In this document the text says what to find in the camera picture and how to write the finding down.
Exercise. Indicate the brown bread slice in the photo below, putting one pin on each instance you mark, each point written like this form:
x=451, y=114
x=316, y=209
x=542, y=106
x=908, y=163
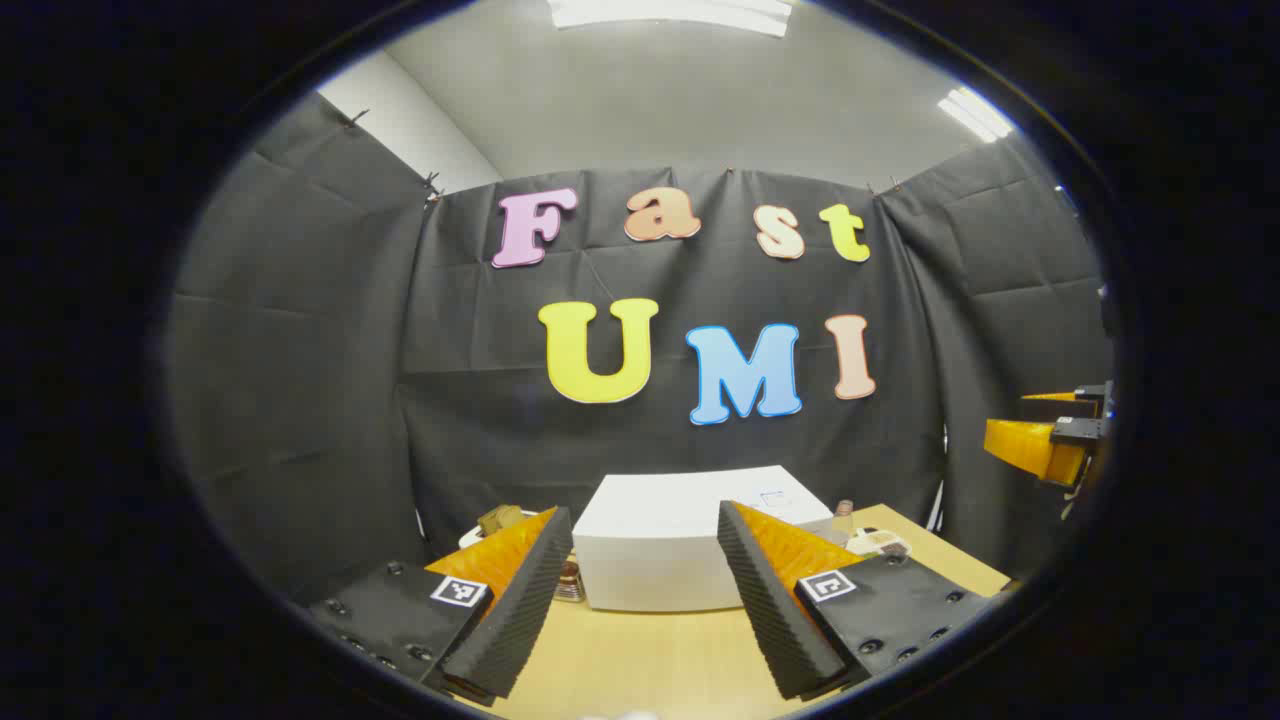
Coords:
x=500, y=520

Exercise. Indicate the black backdrop cloth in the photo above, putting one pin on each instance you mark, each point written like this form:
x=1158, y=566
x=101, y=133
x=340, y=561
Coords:
x=300, y=400

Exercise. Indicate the white toaster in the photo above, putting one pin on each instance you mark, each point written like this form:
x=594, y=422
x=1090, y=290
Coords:
x=472, y=538

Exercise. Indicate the small ceiling light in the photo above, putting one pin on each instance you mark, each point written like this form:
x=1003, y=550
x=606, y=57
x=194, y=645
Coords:
x=975, y=113

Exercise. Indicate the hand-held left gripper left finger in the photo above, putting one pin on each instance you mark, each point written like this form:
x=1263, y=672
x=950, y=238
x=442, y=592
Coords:
x=520, y=610

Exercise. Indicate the clear glass bottle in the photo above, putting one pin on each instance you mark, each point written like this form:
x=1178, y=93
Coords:
x=843, y=522

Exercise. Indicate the white divided grain dish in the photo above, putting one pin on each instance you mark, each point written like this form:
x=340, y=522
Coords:
x=880, y=543

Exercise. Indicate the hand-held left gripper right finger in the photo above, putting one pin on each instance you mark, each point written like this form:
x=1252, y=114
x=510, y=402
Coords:
x=770, y=610

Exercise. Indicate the glass holder with brown utensils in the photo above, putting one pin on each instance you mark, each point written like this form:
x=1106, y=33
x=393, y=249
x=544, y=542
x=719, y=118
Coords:
x=570, y=582

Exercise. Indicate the white microwave oven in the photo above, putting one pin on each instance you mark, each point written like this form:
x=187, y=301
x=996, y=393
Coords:
x=660, y=540

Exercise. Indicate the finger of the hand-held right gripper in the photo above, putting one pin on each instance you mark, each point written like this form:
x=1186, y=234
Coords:
x=1030, y=448
x=1085, y=403

